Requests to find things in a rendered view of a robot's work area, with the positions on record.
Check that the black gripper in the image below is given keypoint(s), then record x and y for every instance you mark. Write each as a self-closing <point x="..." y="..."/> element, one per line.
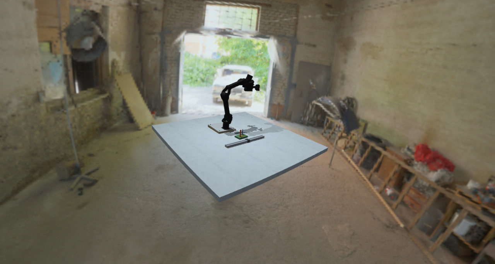
<point x="250" y="88"/>

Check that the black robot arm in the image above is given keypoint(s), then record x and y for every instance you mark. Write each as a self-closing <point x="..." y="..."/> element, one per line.
<point x="245" y="82"/>

